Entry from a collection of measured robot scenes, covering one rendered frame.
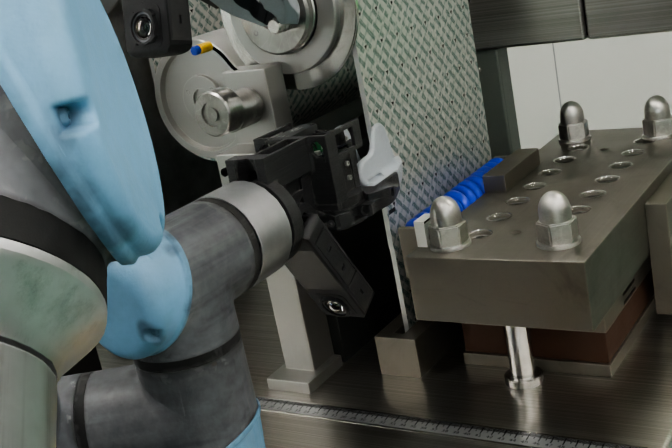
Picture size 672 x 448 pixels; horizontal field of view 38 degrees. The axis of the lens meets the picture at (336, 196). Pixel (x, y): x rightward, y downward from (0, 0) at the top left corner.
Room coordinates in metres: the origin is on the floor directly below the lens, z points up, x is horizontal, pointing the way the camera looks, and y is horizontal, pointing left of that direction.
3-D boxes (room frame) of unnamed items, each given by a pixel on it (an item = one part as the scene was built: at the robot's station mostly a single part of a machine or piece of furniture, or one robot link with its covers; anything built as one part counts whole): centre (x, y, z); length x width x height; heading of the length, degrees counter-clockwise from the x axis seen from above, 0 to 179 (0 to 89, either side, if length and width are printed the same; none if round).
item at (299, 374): (0.87, 0.06, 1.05); 0.06 x 0.05 x 0.31; 145
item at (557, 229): (0.76, -0.17, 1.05); 0.04 x 0.04 x 0.04
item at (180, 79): (1.06, 0.04, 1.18); 0.26 x 0.12 x 0.12; 145
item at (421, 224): (0.82, -0.07, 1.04); 0.02 x 0.01 x 0.02; 145
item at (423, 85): (0.95, -0.11, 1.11); 0.23 x 0.01 x 0.18; 145
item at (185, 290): (0.63, 0.12, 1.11); 0.11 x 0.08 x 0.09; 145
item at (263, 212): (0.69, 0.08, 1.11); 0.08 x 0.05 x 0.08; 55
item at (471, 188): (0.94, -0.13, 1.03); 0.21 x 0.04 x 0.03; 145
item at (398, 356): (0.95, -0.11, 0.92); 0.28 x 0.04 x 0.04; 145
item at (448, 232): (0.81, -0.09, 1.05); 0.04 x 0.04 x 0.04
